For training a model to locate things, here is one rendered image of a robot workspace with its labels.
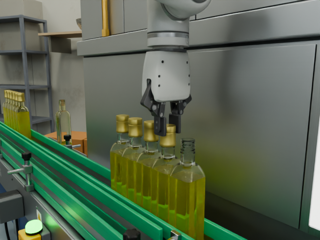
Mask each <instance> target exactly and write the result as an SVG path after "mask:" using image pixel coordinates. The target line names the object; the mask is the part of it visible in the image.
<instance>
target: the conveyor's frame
mask: <svg viewBox="0 0 320 240"><path fill-rule="evenodd" d="M10 170H14V169H13V168H12V167H11V166H10V165H9V164H8V163H7V162H6V160H4V158H1V159H0V183H1V185H2V186H3V187H4V189H5V190H6V192H8V191H12V190H18V191H19V193H20V194H21V195H22V196H23V205H24V215H25V217H26V218H27V220H28V221H31V220H40V221H41V222H42V223H43V224H44V225H45V226H46V228H47V229H48V230H49V231H50V234H51V240H83V239H82V238H81V237H80V236H79V235H78V234H77V233H76V232H75V231H74V230H73V229H72V228H71V227H70V226H69V225H68V224H67V223H66V222H65V221H64V220H63V219H62V218H61V217H60V216H59V214H58V213H57V212H56V211H55V210H54V209H53V208H52V207H51V206H50V205H49V204H48V203H47V202H46V201H45V200H44V199H43V198H42V197H41V196H40V195H39V194H38V193H37V192H36V191H35V190H33V192H31V193H29V192H26V191H25V189H24V184H26V181H25V180H24V179H23V178H22V177H21V176H20V175H19V174H18V173H14V174H10V175H8V174H7V171H10ZM13 226H14V233H15V235H16V237H17V232H16V222H15V220H13Z"/></svg>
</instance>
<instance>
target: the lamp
mask: <svg viewBox="0 0 320 240"><path fill-rule="evenodd" d="M42 231H43V227H42V222H41V221H40V220H31V221H29V222H28V223H27V224H26V226H25V233H26V235H28V236H34V235H37V234H39V233H41V232H42Z"/></svg>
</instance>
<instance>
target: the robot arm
mask: <svg viewBox="0 0 320 240"><path fill-rule="evenodd" d="M210 2H211V0H147V47H150V48H152V49H151V50H150V51H148V52H146V55H145V60H144V66H143V75H142V99H141V101H140V104H141V105H142V106H144V107H145V108H147V109H148V110H149V111H150V112H151V115H152V116H154V134H155V135H159V136H162V137H165V136H166V117H164V111H165V103H166V102H168V101H170V109H171V113H170V114H169V124H174V125H176V133H177V134H179V133H181V115H182V114H183V112H184V111H183V110H184V109H185V107H186V105H187V104H188V103H189V102H190V101H191V100H192V97H191V95H190V64H189V57H188V53H187V50H186V49H184V47H189V26H190V17H191V16H194V15H196V14H198V13H200V12H202V11H203V10H205V9H206V8H207V7H208V5H209V4H210ZM151 100H152V103H151ZM176 103H177V105H176ZM158 104H159V108H158Z"/></svg>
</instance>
